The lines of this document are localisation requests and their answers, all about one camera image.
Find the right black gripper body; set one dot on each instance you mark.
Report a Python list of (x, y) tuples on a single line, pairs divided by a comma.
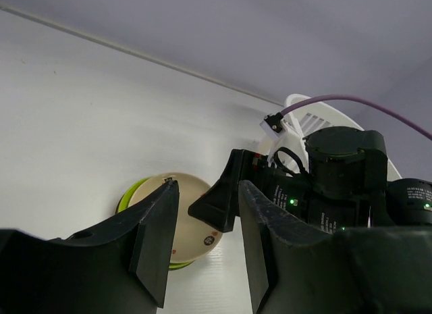
[(342, 186)]

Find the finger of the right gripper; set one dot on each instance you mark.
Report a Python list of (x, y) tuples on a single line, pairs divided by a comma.
[(218, 207)]

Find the white plastic dish rack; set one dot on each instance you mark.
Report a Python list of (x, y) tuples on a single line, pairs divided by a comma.
[(301, 123)]

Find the beige patterned plate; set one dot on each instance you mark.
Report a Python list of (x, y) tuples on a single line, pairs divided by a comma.
[(193, 238)]

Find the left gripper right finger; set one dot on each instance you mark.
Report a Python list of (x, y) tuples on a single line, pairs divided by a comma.
[(284, 272)]

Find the lime green plate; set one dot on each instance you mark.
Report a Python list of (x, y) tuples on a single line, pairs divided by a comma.
[(124, 203)]

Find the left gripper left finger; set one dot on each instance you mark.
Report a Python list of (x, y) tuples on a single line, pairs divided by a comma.
[(120, 263)]

